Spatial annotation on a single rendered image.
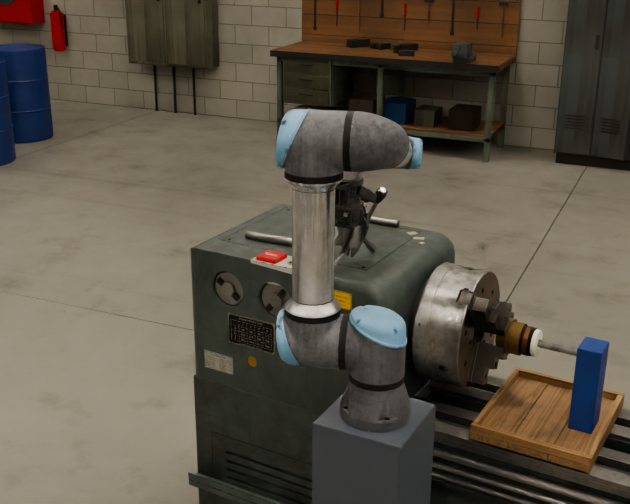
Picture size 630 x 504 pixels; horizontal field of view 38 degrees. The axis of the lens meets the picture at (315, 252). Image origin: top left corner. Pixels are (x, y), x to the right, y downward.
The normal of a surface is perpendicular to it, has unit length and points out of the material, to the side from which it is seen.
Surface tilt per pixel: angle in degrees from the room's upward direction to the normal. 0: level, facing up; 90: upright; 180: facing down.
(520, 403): 0
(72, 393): 0
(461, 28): 90
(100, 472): 0
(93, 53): 90
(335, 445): 90
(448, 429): 26
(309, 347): 89
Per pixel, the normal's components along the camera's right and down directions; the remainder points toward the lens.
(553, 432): 0.00, -0.94
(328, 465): -0.47, 0.30
